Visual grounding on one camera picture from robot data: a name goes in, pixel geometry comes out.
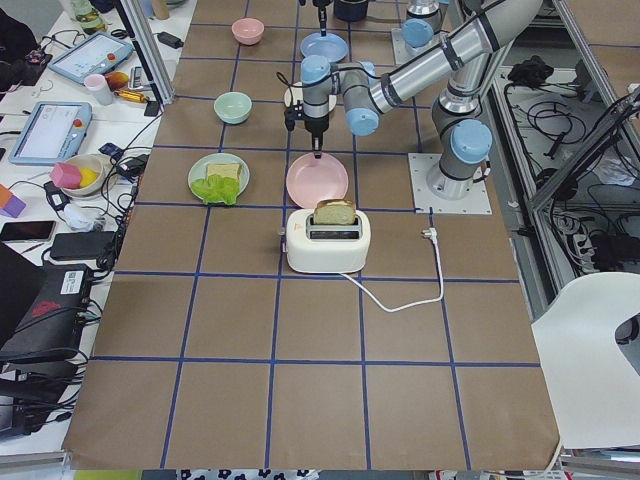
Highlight white toaster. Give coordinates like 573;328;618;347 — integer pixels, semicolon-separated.
284;209;371;274

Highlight white toaster cable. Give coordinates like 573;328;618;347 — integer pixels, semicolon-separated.
338;227;446;314

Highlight bread slice on plate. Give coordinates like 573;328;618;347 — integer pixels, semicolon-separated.
206;163;242;181

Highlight lettuce leaf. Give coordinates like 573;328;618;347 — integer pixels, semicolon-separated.
190;175;240;205

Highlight black power bank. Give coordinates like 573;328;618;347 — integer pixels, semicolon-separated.
49;231;114;261

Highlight beige bowl with toys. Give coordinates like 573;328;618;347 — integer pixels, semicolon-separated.
51;154;108;198

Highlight pink bowl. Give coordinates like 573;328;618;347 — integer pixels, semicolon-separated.
231;17;265;46

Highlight teach pendant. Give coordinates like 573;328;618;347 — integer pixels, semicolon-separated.
48;32;134;84
8;102;92;166

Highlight green plate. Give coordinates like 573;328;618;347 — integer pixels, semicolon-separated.
187;153;250;206

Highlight teach pendant front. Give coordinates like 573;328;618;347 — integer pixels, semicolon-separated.
8;102;92;166

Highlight dark blue pot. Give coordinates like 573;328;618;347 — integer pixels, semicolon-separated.
333;0;370;22

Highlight orange screwdriver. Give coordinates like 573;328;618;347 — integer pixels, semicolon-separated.
114;90;149;104

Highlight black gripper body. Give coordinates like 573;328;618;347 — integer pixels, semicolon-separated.
305;115;329;136

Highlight teach pendant rear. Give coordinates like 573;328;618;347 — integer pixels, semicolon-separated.
48;32;134;84

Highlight yellow toy lemon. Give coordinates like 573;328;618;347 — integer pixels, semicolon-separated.
78;167;100;189

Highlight pink plate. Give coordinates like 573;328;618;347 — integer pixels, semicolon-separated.
286;153;349;209

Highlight blue plate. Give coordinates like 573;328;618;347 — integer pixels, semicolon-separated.
300;32;349;63

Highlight toast in toaster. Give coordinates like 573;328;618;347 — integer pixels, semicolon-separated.
313;199;356;225

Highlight pink toy block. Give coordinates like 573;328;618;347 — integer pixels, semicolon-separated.
50;162;82;189

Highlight pink cup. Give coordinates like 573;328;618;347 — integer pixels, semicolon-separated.
83;74;114;106

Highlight green glass bottle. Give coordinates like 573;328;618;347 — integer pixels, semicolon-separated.
71;0;107;35

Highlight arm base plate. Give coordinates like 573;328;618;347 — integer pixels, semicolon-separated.
408;153;492;215
391;28;445;66

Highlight black smartphone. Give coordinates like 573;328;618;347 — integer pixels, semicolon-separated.
1;220;57;242

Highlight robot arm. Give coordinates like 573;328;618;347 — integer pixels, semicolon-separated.
285;1;542;199
313;0;449;65

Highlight aluminium frame post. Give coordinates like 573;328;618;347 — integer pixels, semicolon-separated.
114;0;175;106

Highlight purple toy block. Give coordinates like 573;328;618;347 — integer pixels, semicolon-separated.
0;185;26;218

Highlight green bowl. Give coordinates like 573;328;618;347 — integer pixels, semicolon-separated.
213;91;253;125

